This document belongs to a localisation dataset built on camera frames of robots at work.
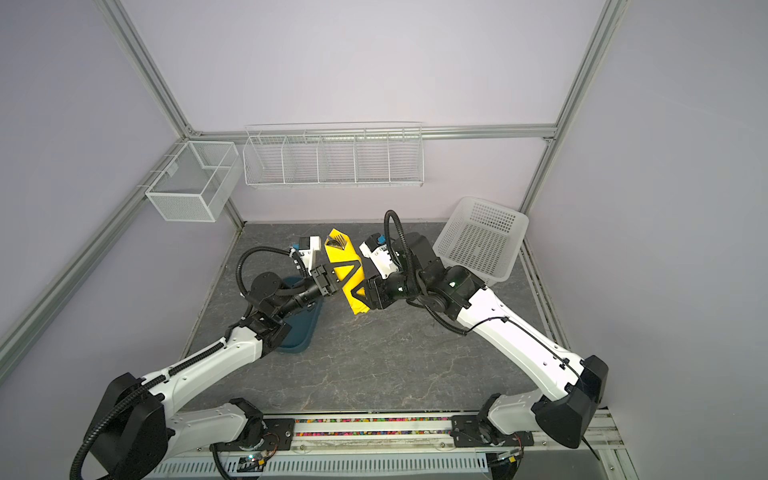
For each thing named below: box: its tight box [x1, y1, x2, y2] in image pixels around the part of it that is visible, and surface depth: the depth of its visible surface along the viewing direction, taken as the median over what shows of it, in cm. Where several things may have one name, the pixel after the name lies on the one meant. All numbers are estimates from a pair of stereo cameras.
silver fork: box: [326, 234, 346, 251], surface depth 68 cm
